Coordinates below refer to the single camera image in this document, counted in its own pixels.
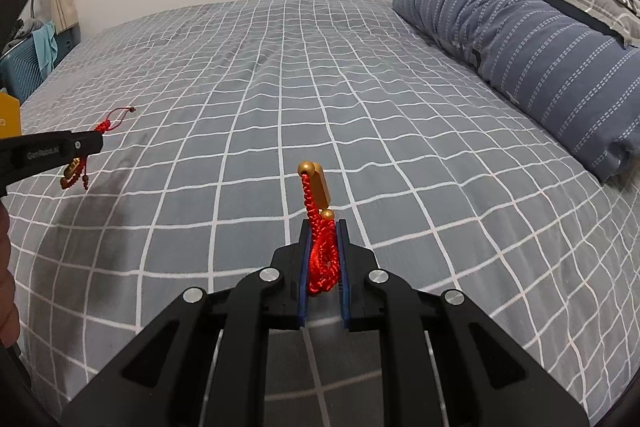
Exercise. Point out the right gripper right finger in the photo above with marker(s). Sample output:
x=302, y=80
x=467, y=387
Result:
x=444, y=361

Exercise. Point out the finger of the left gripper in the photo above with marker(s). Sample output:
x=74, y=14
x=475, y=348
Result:
x=31, y=154

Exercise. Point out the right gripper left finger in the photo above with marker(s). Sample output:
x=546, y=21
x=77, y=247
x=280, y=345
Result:
x=202, y=360

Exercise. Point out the red cord bracelet gold charm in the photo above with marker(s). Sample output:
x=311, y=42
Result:
x=77, y=169

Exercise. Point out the red cord bracelet gold tube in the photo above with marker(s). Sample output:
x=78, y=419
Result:
x=324, y=259

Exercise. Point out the left hand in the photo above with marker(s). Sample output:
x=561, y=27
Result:
x=9, y=318

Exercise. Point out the blue camel cardboard box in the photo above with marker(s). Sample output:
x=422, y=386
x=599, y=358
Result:
x=10, y=116

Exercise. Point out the teal suitcase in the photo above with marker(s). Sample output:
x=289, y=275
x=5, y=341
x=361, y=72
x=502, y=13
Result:
x=20, y=74

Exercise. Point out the teal cloth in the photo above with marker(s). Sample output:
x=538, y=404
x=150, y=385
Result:
x=46, y=48

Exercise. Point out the blue striped pillow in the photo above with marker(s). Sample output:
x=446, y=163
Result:
x=578, y=84

